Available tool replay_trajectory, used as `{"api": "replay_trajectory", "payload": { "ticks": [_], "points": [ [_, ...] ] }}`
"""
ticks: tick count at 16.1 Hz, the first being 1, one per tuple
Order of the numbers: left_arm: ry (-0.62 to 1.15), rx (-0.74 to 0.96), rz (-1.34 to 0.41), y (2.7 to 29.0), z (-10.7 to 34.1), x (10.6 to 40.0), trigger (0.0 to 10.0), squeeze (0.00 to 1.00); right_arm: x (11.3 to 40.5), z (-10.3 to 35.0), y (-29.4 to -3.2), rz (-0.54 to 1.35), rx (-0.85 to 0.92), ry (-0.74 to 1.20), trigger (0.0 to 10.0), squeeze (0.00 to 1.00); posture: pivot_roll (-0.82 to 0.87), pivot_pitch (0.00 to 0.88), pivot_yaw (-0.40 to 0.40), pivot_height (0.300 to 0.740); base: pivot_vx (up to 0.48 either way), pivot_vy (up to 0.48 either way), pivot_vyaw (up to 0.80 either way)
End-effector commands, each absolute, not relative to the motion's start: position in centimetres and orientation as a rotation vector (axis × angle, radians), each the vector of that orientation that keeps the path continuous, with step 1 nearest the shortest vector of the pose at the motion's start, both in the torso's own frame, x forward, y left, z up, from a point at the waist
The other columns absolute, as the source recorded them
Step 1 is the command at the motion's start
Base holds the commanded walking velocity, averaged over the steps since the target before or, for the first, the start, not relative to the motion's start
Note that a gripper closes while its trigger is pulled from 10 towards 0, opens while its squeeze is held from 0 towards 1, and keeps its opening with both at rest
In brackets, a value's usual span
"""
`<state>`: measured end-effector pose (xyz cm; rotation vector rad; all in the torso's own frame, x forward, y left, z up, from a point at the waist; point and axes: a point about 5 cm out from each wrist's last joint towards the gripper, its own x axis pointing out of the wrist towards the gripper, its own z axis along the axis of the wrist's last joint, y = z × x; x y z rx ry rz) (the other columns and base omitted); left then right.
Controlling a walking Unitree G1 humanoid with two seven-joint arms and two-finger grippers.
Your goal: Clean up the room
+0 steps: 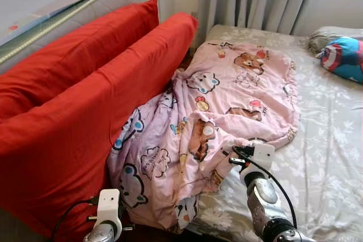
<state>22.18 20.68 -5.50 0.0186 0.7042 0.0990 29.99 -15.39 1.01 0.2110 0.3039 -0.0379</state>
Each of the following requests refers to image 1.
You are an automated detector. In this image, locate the pink cartoon bear blanket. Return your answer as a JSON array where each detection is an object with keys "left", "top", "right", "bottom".
[{"left": 107, "top": 41, "right": 301, "bottom": 234}]

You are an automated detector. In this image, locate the bed with beige floral sheet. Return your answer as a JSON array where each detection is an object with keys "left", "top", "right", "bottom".
[{"left": 181, "top": 24, "right": 363, "bottom": 242}]

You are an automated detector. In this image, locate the red white blue bolster pillow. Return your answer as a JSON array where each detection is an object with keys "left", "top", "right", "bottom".
[{"left": 316, "top": 36, "right": 363, "bottom": 84}]

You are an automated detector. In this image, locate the crumpled beige pillow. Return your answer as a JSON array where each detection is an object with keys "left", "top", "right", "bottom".
[{"left": 308, "top": 26, "right": 363, "bottom": 56}]

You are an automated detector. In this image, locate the red sofa cushion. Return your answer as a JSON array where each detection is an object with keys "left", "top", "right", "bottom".
[
  {"left": 0, "top": 0, "right": 161, "bottom": 121},
  {"left": 0, "top": 12, "right": 199, "bottom": 240}
]

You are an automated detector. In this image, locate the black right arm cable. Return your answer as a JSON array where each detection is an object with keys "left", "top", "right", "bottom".
[{"left": 233, "top": 147, "right": 298, "bottom": 228}]

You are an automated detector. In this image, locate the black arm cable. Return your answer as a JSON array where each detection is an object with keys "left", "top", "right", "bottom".
[
  {"left": 233, "top": 147, "right": 298, "bottom": 228},
  {"left": 51, "top": 197, "right": 100, "bottom": 242}
]

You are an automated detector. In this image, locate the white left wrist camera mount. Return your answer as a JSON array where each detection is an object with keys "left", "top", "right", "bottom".
[{"left": 96, "top": 189, "right": 121, "bottom": 226}]

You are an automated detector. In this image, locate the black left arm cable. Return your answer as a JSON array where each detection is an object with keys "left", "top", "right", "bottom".
[{"left": 51, "top": 197, "right": 100, "bottom": 242}]

